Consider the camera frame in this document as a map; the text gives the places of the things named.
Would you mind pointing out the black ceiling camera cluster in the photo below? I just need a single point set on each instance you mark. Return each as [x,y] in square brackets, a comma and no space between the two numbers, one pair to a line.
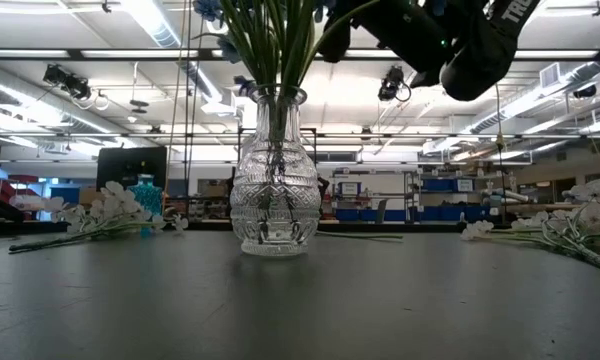
[67,80]

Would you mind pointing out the blue artificial flower bunch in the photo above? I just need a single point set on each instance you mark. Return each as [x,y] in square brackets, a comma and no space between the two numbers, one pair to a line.
[275,45]

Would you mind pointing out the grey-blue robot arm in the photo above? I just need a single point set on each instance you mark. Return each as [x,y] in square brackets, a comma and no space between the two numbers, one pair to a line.
[510,196]

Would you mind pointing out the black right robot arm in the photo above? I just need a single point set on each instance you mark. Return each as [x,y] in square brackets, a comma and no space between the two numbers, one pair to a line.
[480,65]

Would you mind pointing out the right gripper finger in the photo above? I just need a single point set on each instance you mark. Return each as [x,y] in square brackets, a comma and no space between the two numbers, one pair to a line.
[337,42]

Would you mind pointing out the teal glass vase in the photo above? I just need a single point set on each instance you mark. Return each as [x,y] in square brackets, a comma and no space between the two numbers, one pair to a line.
[147,197]

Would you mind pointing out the clear cut-glass vase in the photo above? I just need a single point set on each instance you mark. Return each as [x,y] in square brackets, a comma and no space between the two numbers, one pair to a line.
[275,200]

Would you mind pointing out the shelf with blue bins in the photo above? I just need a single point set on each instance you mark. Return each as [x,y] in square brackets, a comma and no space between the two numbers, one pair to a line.
[430,212]

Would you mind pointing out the black monitor panel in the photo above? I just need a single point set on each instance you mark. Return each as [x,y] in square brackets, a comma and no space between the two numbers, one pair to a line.
[130,165]

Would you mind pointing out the black overhead frame bar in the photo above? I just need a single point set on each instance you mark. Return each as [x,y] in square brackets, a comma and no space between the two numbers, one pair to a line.
[75,54]

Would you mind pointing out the silver ventilation duct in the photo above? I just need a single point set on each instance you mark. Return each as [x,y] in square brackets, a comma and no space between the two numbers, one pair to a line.
[505,117]
[30,107]

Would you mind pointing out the red storage bins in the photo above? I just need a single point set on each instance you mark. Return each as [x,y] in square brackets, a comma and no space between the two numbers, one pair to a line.
[0,187]

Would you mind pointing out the white artificial flower bunch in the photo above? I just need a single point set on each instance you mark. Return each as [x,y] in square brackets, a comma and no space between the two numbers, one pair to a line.
[114,191]
[597,192]

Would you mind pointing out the black ceiling dome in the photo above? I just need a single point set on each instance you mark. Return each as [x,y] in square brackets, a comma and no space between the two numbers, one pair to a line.
[585,91]

